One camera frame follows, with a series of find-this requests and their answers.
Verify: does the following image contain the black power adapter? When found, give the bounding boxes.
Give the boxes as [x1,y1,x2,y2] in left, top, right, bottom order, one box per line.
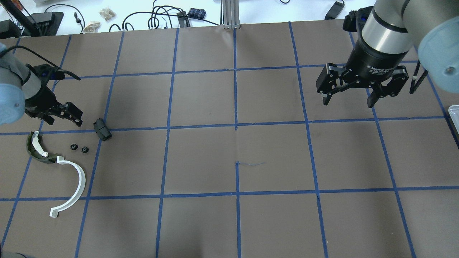
[324,0,345,20]

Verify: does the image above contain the white curved plastic bracket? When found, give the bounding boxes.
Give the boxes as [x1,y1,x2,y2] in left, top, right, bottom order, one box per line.
[49,156,87,218]

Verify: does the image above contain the ribbed metal tray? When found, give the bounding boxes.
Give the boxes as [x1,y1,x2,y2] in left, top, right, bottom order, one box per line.
[448,105,459,134]

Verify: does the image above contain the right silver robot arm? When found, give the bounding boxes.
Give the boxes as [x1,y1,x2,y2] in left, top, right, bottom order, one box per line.
[316,0,459,108]

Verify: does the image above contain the olive curved brake shoe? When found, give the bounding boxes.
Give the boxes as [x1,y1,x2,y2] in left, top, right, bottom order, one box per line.
[26,131,58,164]

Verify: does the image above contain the small black plastic block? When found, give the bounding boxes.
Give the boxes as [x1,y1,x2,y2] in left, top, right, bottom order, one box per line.
[93,118,113,142]

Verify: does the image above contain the black monitor stand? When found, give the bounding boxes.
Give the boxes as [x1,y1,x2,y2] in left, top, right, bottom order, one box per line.
[0,0,64,37]

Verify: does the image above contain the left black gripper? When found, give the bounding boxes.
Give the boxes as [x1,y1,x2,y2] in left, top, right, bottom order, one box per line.
[24,64,82,127]

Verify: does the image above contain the aluminium frame post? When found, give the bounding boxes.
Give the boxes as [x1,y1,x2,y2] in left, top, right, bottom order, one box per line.
[220,0,241,29]

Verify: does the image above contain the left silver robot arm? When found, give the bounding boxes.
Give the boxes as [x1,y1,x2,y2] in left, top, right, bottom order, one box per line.
[0,44,82,127]

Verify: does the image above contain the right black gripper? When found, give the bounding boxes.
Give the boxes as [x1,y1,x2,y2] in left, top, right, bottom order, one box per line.
[316,34,409,108]

